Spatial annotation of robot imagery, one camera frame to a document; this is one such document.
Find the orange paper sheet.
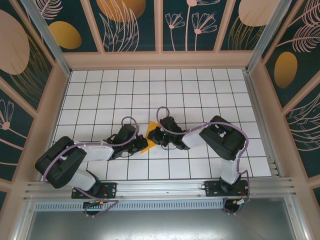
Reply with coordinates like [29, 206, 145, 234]
[140, 121, 161, 155]

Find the grey metal sheet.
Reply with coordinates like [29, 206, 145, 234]
[24, 209, 307, 240]

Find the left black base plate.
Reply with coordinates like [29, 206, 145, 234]
[71, 181, 118, 200]

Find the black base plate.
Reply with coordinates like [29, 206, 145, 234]
[71, 181, 118, 200]
[204, 180, 251, 198]

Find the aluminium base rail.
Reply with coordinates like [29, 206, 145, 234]
[23, 177, 297, 201]

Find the small circuit board with wires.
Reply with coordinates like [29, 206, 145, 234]
[83, 199, 105, 209]
[231, 198, 251, 208]

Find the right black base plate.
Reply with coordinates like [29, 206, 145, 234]
[204, 180, 251, 198]

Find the slotted grey cable duct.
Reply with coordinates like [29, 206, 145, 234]
[34, 198, 226, 211]

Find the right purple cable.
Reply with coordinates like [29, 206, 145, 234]
[156, 106, 250, 215]

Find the purple cable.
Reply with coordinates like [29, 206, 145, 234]
[42, 116, 140, 217]
[156, 106, 250, 215]

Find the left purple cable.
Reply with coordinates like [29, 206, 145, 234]
[42, 116, 140, 217]

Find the aluminium side rail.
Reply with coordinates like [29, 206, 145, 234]
[243, 71, 285, 177]

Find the aluminium corner post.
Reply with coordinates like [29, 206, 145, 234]
[21, 0, 72, 77]
[246, 0, 305, 73]

